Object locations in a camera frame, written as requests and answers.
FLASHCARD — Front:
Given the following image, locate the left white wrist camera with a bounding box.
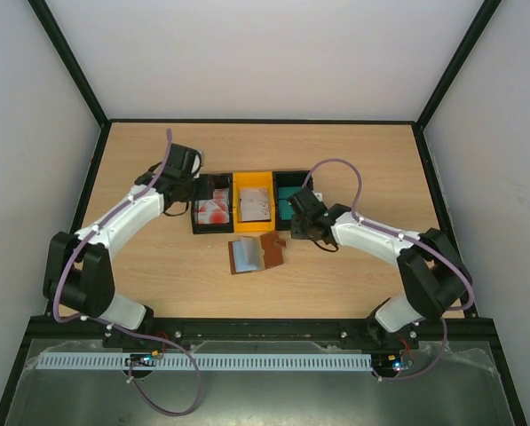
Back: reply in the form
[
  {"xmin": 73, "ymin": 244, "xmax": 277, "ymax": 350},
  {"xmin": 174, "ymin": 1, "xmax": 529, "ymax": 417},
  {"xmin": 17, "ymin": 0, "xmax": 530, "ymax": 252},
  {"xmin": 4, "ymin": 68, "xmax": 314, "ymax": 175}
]
[{"xmin": 191, "ymin": 151, "xmax": 203, "ymax": 177}]

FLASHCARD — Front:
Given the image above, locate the black cage frame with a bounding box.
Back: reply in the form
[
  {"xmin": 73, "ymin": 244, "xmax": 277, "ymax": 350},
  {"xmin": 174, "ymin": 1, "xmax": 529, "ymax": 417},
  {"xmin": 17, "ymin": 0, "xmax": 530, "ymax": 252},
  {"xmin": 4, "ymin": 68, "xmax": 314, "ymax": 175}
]
[{"xmin": 0, "ymin": 0, "xmax": 530, "ymax": 426}]

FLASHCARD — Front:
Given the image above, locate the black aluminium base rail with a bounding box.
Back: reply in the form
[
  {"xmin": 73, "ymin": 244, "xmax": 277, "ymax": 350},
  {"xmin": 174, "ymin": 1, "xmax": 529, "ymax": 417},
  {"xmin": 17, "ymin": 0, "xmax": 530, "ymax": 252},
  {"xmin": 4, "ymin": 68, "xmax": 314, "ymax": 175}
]
[{"xmin": 24, "ymin": 314, "xmax": 499, "ymax": 351}]

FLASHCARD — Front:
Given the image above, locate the stack of teal cards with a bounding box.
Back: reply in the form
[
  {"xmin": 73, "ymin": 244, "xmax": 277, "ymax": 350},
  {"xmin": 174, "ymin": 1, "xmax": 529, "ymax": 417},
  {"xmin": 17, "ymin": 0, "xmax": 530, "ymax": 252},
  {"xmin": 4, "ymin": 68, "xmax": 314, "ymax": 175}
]
[{"xmin": 278, "ymin": 186, "xmax": 299, "ymax": 221}]

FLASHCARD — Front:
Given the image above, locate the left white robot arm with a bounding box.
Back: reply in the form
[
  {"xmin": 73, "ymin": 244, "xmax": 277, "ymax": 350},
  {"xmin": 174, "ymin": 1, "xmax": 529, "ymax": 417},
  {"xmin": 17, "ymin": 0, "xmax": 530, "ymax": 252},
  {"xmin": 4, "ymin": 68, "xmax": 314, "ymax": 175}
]
[{"xmin": 43, "ymin": 142, "xmax": 212, "ymax": 331}]

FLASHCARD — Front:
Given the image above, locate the stack of white cards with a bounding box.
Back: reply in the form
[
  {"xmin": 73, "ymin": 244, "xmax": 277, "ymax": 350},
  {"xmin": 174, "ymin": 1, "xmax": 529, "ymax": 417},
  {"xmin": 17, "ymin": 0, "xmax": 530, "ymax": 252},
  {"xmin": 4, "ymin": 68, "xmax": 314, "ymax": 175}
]
[{"xmin": 239, "ymin": 187, "xmax": 271, "ymax": 222}]

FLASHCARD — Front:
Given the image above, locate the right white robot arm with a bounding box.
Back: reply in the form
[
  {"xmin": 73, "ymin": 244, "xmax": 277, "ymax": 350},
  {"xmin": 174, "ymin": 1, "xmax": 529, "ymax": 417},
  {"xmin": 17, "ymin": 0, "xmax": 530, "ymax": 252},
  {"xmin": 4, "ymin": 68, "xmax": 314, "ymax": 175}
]
[{"xmin": 288, "ymin": 187, "xmax": 474, "ymax": 348}]

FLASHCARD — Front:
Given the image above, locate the black bin with teal cards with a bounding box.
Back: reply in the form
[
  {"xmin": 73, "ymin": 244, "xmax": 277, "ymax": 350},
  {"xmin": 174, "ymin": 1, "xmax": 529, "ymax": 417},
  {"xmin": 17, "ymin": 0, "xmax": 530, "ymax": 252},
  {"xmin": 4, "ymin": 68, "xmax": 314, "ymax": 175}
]
[{"xmin": 273, "ymin": 170, "xmax": 313, "ymax": 231}]

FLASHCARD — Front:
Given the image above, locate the light blue slotted cable duct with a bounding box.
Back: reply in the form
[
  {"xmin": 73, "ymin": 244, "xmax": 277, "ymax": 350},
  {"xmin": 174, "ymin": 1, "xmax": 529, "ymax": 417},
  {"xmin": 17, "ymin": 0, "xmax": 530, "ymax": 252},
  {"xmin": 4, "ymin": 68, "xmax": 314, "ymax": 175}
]
[{"xmin": 36, "ymin": 352, "xmax": 373, "ymax": 372}]

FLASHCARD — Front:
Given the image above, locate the stack of red-white cards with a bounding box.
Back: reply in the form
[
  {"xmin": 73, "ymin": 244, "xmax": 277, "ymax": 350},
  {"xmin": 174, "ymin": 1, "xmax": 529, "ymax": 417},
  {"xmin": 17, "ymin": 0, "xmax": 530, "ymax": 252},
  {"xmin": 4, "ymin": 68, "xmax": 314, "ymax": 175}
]
[{"xmin": 194, "ymin": 188, "xmax": 230, "ymax": 225}]

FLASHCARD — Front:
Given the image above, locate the yellow plastic bin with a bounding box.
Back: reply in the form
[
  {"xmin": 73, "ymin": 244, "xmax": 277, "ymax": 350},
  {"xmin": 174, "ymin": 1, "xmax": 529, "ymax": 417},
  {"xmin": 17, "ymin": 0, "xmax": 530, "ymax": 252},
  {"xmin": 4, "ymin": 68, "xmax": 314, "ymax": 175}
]
[{"xmin": 232, "ymin": 171, "xmax": 276, "ymax": 233}]

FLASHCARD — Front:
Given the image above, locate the black bin with red cards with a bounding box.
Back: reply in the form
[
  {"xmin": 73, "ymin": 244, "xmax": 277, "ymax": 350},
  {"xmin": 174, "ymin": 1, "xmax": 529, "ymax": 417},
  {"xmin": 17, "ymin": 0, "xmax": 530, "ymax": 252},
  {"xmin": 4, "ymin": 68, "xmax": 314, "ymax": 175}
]
[{"xmin": 190, "ymin": 173, "xmax": 233, "ymax": 234}]

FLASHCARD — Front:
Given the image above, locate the brown leather card holder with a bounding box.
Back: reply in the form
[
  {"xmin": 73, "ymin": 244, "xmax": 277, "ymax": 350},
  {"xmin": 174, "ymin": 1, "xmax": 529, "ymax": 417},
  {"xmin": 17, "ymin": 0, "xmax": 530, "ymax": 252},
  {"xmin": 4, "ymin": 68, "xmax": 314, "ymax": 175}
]
[{"xmin": 228, "ymin": 231, "xmax": 287, "ymax": 275}]

